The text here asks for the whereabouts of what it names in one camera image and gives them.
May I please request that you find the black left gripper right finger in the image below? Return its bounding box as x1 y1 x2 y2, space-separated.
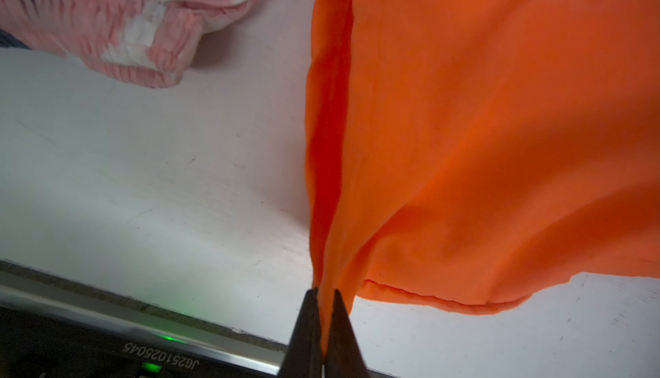
325 290 370 378

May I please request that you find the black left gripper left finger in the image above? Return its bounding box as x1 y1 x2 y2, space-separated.
278 289 323 378

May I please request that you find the orange cloth garment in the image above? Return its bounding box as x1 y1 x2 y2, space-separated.
306 0 659 331

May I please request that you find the pink shark print garment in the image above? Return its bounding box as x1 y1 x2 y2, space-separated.
1 0 256 88

